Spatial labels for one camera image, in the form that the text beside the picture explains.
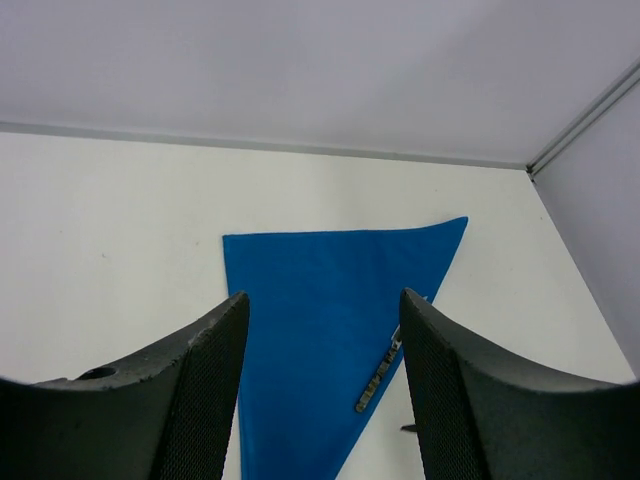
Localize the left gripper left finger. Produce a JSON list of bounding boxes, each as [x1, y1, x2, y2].
[[1, 292, 249, 479]]

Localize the right aluminium frame post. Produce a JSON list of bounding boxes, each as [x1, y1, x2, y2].
[[525, 59, 640, 182]]

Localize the steak knife dark handle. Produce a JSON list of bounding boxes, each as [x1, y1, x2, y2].
[[354, 322, 403, 415]]

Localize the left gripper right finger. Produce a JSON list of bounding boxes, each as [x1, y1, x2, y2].
[[399, 288, 639, 479]]

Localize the blue cloth napkin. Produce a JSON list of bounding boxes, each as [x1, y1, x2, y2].
[[223, 217, 468, 479]]

